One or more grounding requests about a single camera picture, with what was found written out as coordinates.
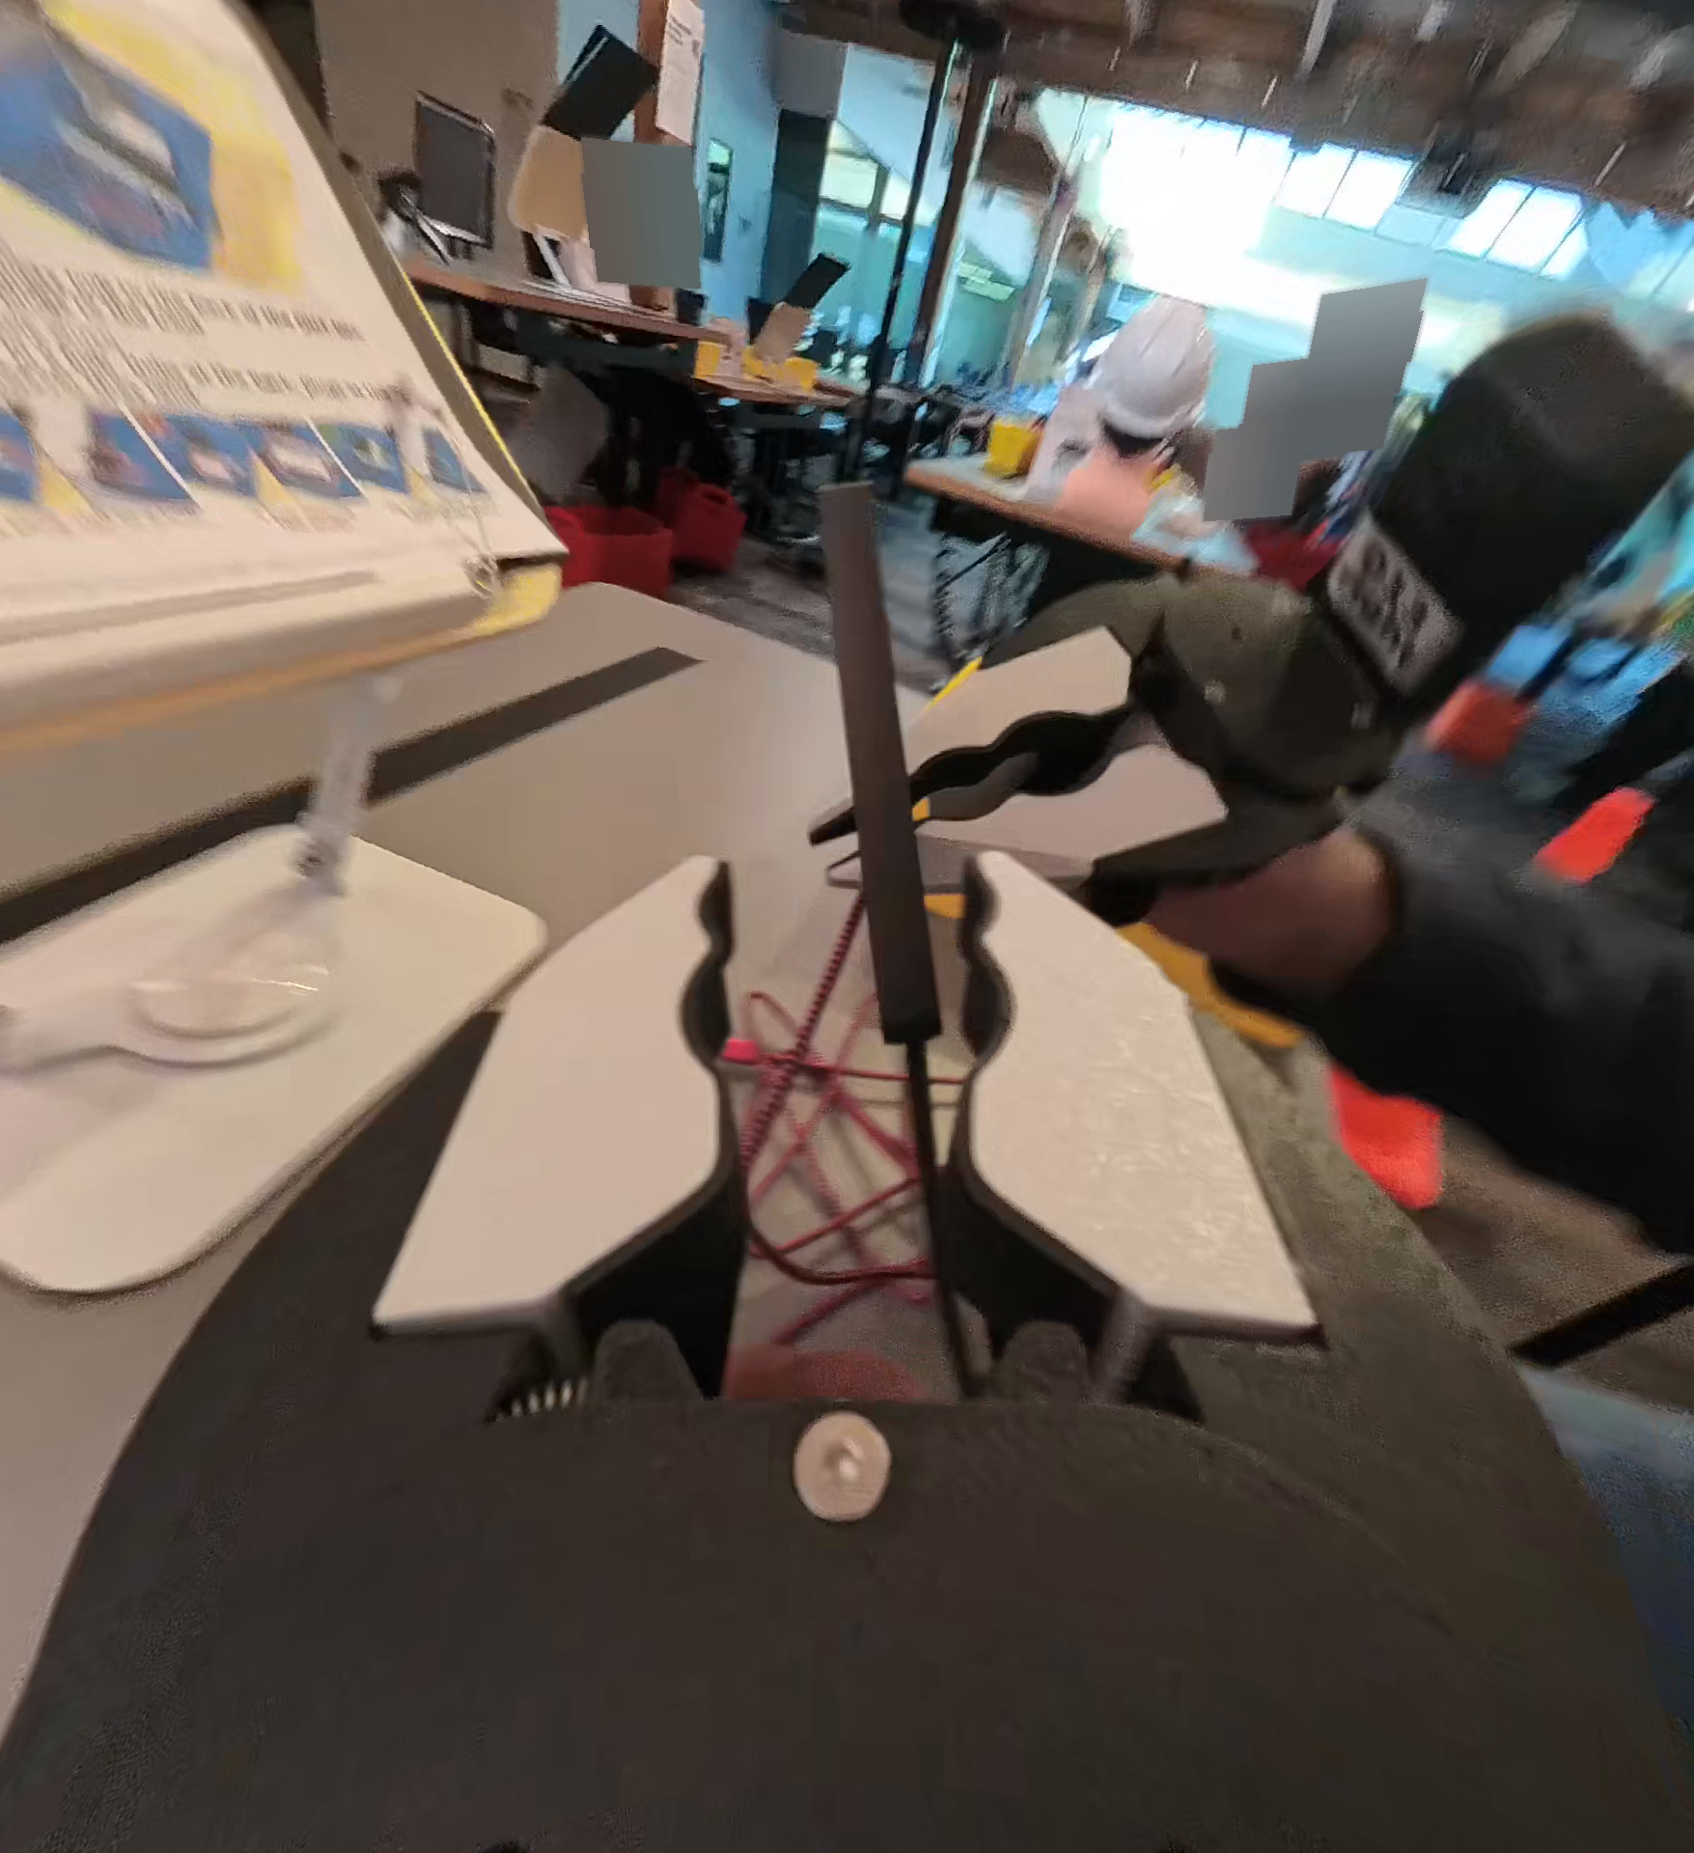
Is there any wooden desk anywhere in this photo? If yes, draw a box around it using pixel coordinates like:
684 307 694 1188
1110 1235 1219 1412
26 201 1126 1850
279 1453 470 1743
405 256 733 351

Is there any red fabric bin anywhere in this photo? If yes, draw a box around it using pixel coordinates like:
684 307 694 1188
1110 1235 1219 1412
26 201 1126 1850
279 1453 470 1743
546 503 678 597
657 464 750 569

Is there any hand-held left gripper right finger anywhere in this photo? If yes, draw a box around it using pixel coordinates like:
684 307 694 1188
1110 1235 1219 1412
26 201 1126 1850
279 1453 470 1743
955 850 1321 1399

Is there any yellow plastic bin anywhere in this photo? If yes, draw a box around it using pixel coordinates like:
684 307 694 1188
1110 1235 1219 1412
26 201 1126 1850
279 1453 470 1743
925 653 1305 1050

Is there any black usb hub with cable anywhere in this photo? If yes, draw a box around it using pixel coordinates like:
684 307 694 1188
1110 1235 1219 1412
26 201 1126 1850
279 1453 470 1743
818 480 997 1397

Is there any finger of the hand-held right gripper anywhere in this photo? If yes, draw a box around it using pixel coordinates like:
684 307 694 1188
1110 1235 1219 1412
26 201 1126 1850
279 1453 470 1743
908 626 1155 820
807 741 1235 887

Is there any pink braided usb cable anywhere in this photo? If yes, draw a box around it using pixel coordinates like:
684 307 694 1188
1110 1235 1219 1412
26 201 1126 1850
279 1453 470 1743
721 889 968 1311

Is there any person's jeans leg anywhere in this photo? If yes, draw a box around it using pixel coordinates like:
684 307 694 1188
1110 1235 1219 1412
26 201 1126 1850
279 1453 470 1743
1519 1360 1694 1853

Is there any orange traffic cone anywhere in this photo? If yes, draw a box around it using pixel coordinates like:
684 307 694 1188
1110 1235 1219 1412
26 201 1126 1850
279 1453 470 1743
1332 787 1655 1210

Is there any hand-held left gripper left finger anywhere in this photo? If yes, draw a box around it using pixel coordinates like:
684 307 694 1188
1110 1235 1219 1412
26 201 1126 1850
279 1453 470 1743
372 854 750 1397

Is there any pale-topped desk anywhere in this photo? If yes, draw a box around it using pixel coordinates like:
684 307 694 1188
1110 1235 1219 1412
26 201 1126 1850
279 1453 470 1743
904 460 1225 575

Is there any white stand with wooden board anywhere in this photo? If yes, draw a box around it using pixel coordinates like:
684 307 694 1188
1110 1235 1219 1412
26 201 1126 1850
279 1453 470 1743
0 0 567 1295

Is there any black pole with round base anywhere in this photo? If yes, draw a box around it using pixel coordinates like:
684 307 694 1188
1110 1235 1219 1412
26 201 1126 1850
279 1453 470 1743
844 0 1005 493

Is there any person's right hand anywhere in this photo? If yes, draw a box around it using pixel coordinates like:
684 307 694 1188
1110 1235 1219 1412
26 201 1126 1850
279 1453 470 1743
1147 830 1402 999

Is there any orange fabric bin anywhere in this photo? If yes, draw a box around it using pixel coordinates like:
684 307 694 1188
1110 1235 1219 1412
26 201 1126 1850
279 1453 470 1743
1426 680 1533 764

